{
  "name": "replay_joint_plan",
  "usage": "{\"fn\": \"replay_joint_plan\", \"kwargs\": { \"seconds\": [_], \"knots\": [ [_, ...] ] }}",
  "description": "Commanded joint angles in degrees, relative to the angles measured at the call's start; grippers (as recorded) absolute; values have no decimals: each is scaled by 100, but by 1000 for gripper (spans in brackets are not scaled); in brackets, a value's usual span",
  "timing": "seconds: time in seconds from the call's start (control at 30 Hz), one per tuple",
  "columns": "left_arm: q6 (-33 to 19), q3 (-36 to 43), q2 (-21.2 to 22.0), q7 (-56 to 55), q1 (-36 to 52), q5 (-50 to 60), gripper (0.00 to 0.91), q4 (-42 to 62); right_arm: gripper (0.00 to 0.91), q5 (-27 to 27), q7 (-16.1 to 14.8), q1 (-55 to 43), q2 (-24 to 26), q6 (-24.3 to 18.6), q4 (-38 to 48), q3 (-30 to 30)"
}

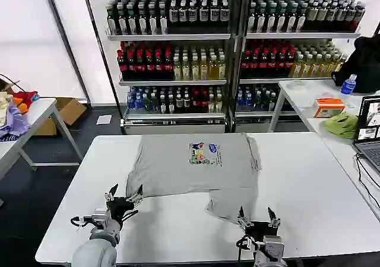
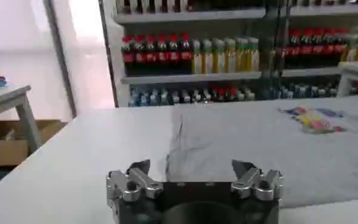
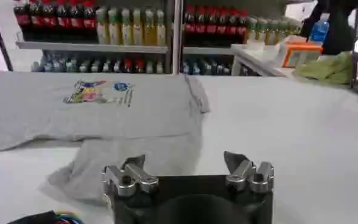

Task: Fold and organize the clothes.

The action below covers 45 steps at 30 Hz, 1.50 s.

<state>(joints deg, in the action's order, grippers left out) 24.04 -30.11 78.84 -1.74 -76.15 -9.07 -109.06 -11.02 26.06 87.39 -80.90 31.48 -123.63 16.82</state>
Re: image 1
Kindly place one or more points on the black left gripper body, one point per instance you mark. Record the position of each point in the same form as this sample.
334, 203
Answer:
120, 207

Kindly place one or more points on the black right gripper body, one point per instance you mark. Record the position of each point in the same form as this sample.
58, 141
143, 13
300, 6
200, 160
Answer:
262, 228

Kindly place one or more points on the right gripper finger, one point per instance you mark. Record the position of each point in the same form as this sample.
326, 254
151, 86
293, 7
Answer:
243, 219
273, 218

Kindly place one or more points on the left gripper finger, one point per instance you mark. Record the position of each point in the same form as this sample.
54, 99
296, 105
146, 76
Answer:
136, 196
111, 193

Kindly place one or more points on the grey printed t-shirt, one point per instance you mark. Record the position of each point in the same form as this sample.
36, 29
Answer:
193, 175

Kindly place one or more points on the white paper sheet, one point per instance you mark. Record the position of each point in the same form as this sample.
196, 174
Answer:
104, 119

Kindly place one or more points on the brown cardboard box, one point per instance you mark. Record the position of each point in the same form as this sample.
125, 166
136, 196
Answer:
66, 109

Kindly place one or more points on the white side table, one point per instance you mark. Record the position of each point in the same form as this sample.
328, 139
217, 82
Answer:
300, 98
341, 148
38, 112

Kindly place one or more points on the green cloth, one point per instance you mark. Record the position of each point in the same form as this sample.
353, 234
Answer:
341, 124

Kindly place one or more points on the purple cloth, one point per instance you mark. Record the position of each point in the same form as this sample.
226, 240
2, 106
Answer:
16, 121

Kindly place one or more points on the orange tissue box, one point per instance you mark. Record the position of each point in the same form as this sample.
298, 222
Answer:
329, 108

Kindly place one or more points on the red orange cloth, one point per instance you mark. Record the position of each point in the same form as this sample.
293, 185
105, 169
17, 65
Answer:
25, 99

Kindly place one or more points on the open laptop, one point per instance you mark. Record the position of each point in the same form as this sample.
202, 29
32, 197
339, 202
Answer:
368, 124

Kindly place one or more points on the white tape roll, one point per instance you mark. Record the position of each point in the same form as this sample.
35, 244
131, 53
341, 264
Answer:
296, 84

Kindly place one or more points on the beige cloth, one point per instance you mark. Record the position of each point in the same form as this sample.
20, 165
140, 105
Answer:
4, 106

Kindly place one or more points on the metal shelf with bottles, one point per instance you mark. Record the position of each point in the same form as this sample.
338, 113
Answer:
294, 50
169, 56

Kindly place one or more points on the small open cardboard box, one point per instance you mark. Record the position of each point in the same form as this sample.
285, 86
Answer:
7, 86

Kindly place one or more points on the blue capped water bottle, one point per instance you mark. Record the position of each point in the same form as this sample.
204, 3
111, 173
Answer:
348, 86

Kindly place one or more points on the black backpack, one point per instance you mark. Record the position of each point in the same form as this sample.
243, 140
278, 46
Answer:
365, 62

